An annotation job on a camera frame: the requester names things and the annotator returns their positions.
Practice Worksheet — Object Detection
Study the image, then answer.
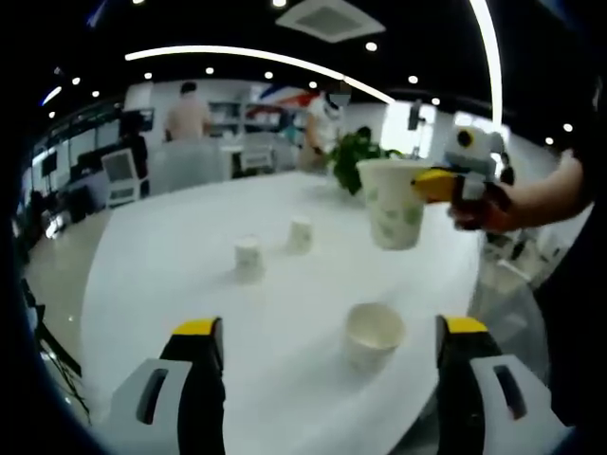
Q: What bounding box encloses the white shelf unit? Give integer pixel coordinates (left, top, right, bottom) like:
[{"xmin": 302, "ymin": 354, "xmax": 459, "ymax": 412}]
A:
[{"xmin": 208, "ymin": 100, "xmax": 248, "ymax": 139}]

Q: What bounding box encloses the person's dark clothing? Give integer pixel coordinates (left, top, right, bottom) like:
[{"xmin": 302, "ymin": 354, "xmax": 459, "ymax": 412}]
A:
[{"xmin": 533, "ymin": 75, "xmax": 607, "ymax": 428}]

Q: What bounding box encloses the white office chair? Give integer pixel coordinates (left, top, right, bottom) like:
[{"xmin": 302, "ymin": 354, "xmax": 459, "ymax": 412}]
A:
[{"xmin": 239, "ymin": 141, "xmax": 276, "ymax": 174}]

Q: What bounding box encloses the white table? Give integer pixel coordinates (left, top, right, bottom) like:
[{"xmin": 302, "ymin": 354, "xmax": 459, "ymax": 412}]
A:
[{"xmin": 80, "ymin": 170, "xmax": 485, "ymax": 455}]

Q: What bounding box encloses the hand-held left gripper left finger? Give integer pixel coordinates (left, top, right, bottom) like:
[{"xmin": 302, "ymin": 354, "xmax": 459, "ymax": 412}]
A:
[{"xmin": 109, "ymin": 316, "xmax": 227, "ymax": 455}]

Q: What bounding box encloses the white paper cup green print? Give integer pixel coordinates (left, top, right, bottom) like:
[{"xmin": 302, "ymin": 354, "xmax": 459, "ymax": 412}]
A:
[
  {"xmin": 356, "ymin": 158, "xmax": 427, "ymax": 251},
  {"xmin": 233, "ymin": 235, "xmax": 266, "ymax": 283},
  {"xmin": 286, "ymin": 216, "xmax": 314, "ymax": 256},
  {"xmin": 343, "ymin": 302, "xmax": 407, "ymax": 375}
]

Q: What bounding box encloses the white ceiling light strip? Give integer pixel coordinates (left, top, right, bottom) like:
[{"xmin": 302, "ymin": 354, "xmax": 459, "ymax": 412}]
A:
[{"xmin": 467, "ymin": 0, "xmax": 504, "ymax": 125}]

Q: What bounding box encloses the grey chair back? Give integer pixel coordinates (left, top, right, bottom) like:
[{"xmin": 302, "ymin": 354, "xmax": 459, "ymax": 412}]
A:
[{"xmin": 147, "ymin": 140, "xmax": 231, "ymax": 196}]

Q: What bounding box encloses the grey office chair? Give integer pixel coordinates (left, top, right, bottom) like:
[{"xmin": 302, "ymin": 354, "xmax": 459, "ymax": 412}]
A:
[{"xmin": 473, "ymin": 264, "xmax": 551, "ymax": 380}]

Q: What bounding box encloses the white kiosk machine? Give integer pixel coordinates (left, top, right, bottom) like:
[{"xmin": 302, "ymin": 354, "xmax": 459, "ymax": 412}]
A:
[{"xmin": 101, "ymin": 148, "xmax": 143, "ymax": 209}]

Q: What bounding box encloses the red blue wall banner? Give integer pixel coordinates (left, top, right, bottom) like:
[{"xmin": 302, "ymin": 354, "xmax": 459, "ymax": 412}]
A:
[{"xmin": 246, "ymin": 82, "xmax": 317, "ymax": 118}]

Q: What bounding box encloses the person's right hand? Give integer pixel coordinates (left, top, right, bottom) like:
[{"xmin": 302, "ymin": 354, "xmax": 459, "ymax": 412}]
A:
[{"xmin": 448, "ymin": 183, "xmax": 518, "ymax": 234}]

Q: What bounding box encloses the curved ceiling light strip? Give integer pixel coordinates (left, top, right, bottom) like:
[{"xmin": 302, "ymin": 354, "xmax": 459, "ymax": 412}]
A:
[{"xmin": 124, "ymin": 45, "xmax": 395, "ymax": 104}]

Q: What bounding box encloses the ceiling air conditioner vent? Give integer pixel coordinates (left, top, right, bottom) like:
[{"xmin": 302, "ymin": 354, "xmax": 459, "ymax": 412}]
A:
[{"xmin": 274, "ymin": 0, "xmax": 386, "ymax": 45}]

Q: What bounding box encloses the green potted plant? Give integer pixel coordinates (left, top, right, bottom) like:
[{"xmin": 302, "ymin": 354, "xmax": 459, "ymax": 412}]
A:
[{"xmin": 325, "ymin": 126, "xmax": 404, "ymax": 196}]

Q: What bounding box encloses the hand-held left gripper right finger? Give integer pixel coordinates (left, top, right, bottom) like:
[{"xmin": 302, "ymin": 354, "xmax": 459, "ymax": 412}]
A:
[{"xmin": 434, "ymin": 313, "xmax": 575, "ymax": 455}]

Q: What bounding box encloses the black display screen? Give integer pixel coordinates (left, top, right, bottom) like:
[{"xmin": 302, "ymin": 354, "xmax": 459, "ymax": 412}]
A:
[{"xmin": 118, "ymin": 107, "xmax": 156, "ymax": 135}]

